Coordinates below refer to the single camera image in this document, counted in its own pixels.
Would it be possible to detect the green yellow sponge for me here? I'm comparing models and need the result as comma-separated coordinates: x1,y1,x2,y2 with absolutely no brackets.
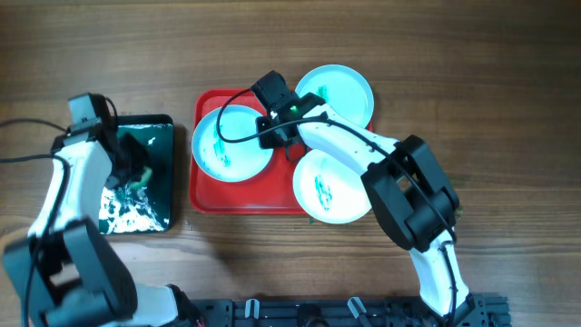
129,166,153,189

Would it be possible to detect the white plate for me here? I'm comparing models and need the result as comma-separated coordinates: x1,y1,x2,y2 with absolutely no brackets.
192,104,273,183
292,150,371,224
295,64,375,128

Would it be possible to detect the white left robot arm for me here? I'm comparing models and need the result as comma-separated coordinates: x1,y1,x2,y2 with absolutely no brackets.
3,118,183,326

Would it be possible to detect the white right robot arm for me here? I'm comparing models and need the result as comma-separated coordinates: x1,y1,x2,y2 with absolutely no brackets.
259,93,470,325

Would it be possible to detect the black water tray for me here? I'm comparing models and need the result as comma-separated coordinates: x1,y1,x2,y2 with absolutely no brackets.
99,114,174,235

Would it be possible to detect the red serving tray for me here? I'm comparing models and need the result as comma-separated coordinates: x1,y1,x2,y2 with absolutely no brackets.
189,88,305,214

